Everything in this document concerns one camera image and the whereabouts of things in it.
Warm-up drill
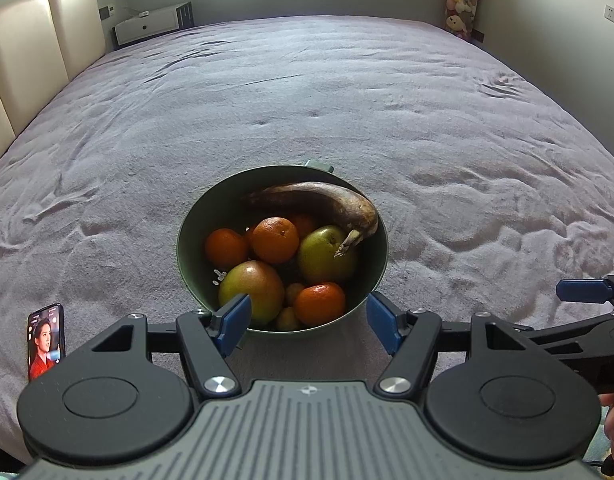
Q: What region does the overripe brown banana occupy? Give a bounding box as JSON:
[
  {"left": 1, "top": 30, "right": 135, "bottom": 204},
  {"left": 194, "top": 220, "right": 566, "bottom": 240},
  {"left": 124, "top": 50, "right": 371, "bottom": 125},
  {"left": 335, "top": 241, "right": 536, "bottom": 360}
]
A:
[{"left": 242, "top": 181, "right": 380, "bottom": 259}]

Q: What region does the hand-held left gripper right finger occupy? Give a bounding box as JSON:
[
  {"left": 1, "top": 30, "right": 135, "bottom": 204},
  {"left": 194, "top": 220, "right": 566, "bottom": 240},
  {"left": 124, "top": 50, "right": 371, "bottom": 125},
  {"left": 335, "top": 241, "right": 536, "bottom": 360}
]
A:
[{"left": 366, "top": 292, "right": 552, "bottom": 401}]

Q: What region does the cream padded headboard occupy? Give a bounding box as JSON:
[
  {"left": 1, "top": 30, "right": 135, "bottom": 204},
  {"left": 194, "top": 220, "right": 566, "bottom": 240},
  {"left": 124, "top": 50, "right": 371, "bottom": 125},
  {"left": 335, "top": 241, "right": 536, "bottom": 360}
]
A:
[{"left": 0, "top": 0, "right": 106, "bottom": 176}]

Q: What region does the green plastic colander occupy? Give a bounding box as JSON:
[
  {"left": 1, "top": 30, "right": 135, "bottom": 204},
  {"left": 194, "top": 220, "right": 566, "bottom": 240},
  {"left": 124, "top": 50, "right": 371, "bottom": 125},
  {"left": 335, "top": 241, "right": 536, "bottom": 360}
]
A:
[{"left": 176, "top": 159, "right": 389, "bottom": 333}]

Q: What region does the white nightstand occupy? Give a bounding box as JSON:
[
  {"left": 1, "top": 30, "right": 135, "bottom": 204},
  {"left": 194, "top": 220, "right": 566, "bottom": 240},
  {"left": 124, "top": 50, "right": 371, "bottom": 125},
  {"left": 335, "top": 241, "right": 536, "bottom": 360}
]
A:
[{"left": 112, "top": 4, "right": 194, "bottom": 50}]

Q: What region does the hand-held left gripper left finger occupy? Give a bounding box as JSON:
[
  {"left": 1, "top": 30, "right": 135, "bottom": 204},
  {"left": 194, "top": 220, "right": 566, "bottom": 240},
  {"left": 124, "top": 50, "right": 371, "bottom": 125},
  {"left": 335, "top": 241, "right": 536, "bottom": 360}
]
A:
[{"left": 72, "top": 293, "right": 252, "bottom": 401}]

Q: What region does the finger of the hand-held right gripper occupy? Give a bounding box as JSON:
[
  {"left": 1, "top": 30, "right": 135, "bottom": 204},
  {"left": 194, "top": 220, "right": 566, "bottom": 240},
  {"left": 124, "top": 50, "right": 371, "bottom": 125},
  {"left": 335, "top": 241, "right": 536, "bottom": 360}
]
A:
[
  {"left": 557, "top": 270, "right": 614, "bottom": 306},
  {"left": 514, "top": 310, "right": 614, "bottom": 358}
]

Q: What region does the black smartphone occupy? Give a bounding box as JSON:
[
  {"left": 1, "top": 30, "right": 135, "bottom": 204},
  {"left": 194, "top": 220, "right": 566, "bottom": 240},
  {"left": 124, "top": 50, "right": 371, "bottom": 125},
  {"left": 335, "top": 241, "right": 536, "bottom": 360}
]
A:
[{"left": 27, "top": 303, "right": 66, "bottom": 383}]

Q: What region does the yellow-green apple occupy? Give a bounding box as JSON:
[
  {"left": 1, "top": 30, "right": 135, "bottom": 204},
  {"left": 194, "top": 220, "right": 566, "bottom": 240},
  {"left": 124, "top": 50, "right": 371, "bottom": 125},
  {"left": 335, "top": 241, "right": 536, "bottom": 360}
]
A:
[
  {"left": 298, "top": 226, "right": 358, "bottom": 286},
  {"left": 218, "top": 260, "right": 286, "bottom": 326}
]

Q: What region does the orange tangerine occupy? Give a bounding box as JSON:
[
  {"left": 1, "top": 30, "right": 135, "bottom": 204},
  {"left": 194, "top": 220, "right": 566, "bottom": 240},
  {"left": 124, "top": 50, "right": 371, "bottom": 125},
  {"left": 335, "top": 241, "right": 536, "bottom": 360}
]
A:
[
  {"left": 204, "top": 228, "right": 250, "bottom": 268},
  {"left": 287, "top": 212, "right": 318, "bottom": 241},
  {"left": 251, "top": 216, "right": 300, "bottom": 265},
  {"left": 293, "top": 282, "right": 346, "bottom": 327}
]

